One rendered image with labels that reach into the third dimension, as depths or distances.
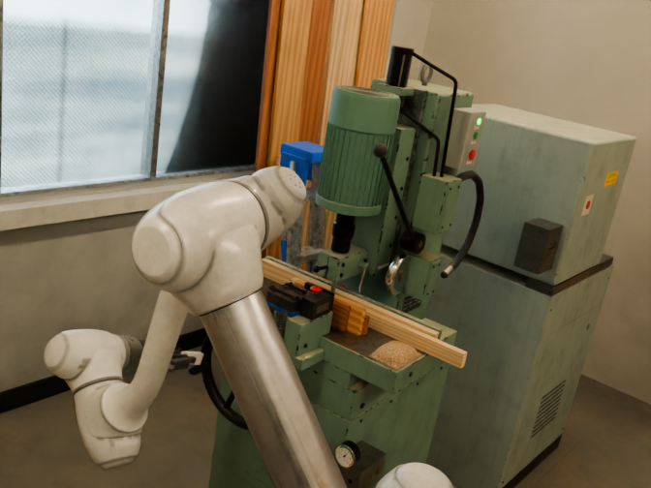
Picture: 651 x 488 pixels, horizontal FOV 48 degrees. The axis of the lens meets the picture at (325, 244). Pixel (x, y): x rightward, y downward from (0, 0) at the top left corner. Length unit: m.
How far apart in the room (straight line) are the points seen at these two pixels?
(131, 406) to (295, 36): 2.23
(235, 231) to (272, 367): 0.20
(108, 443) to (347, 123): 0.92
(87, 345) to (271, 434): 0.57
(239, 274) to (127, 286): 2.22
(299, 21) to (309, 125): 0.51
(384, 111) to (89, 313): 1.78
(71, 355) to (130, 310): 1.79
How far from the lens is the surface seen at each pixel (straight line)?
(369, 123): 1.81
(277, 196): 1.15
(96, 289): 3.16
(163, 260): 1.02
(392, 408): 2.11
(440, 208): 2.00
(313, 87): 3.54
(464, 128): 2.06
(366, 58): 3.79
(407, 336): 1.92
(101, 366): 1.55
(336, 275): 1.95
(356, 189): 1.85
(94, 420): 1.51
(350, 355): 1.84
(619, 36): 4.00
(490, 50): 4.26
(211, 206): 1.05
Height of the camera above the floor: 1.71
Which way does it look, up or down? 19 degrees down
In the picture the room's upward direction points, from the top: 9 degrees clockwise
